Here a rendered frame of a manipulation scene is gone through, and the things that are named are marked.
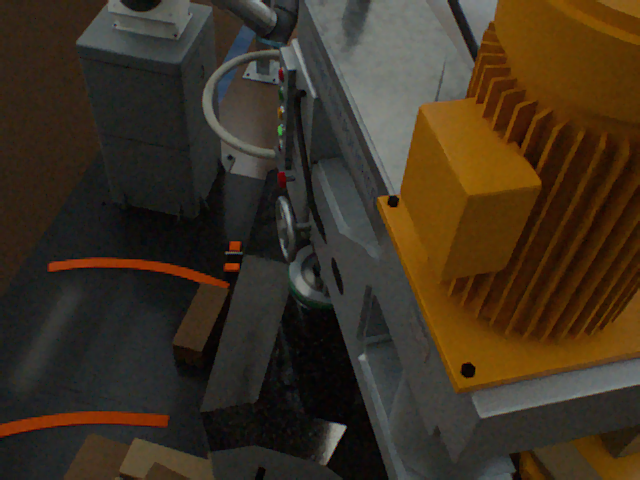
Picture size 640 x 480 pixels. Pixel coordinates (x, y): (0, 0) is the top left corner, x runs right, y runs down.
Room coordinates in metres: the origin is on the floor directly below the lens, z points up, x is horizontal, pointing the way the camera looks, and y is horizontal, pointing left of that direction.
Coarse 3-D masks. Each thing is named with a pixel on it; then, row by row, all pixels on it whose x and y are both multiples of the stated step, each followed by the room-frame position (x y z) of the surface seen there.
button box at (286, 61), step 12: (288, 48) 1.22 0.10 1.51; (288, 60) 1.17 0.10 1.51; (288, 72) 1.14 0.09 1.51; (288, 84) 1.14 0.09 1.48; (288, 96) 1.14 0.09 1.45; (288, 108) 1.14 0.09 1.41; (288, 120) 1.14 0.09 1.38; (288, 132) 1.14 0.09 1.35; (288, 144) 1.14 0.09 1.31; (288, 156) 1.14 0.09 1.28; (288, 168) 1.14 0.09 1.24
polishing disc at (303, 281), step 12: (300, 252) 1.21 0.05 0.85; (312, 252) 1.21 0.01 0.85; (300, 264) 1.17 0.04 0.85; (312, 264) 1.17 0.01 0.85; (300, 276) 1.13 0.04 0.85; (312, 276) 1.13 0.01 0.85; (300, 288) 1.09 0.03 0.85; (312, 288) 1.09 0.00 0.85; (312, 300) 1.05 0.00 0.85; (324, 300) 1.05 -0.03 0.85
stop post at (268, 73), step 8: (264, 0) 3.14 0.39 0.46; (272, 0) 3.17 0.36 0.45; (256, 40) 3.15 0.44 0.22; (256, 48) 3.15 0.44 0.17; (264, 48) 3.14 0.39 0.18; (272, 48) 3.18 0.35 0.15; (256, 64) 3.15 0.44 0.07; (264, 64) 3.14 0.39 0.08; (272, 64) 3.19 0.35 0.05; (248, 72) 3.14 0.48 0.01; (256, 72) 3.15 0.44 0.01; (264, 72) 3.14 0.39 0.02; (272, 72) 3.16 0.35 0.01; (256, 80) 3.08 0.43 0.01; (264, 80) 3.09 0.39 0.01; (272, 80) 3.09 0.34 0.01
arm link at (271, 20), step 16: (208, 0) 1.76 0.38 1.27; (224, 0) 1.76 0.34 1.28; (240, 0) 1.79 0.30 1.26; (256, 0) 1.85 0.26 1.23; (240, 16) 1.80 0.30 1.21; (256, 16) 1.82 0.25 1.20; (272, 16) 1.87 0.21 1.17; (288, 16) 1.91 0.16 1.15; (256, 32) 1.85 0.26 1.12; (272, 32) 1.85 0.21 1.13; (288, 32) 1.89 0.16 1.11
